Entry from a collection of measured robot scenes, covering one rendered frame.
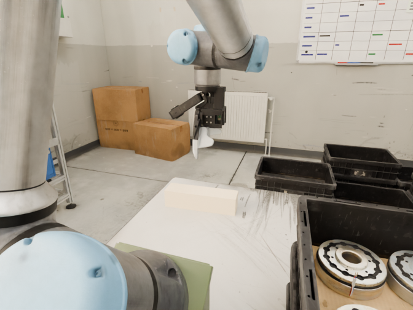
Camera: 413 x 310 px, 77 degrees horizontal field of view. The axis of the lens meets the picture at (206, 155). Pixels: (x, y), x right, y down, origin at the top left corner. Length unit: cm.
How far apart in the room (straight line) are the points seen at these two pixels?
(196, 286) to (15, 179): 29
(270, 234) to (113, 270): 58
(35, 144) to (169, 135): 272
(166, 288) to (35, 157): 24
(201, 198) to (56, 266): 62
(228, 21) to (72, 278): 39
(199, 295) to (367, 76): 310
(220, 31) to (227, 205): 54
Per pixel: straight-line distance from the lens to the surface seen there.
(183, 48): 61
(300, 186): 141
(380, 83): 338
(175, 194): 87
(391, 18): 337
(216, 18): 44
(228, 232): 79
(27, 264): 30
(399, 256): 57
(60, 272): 28
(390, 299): 53
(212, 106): 75
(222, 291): 64
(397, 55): 339
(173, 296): 42
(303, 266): 38
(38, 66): 34
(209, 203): 85
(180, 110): 77
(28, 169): 35
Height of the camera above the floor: 118
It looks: 21 degrees down
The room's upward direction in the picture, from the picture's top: straight up
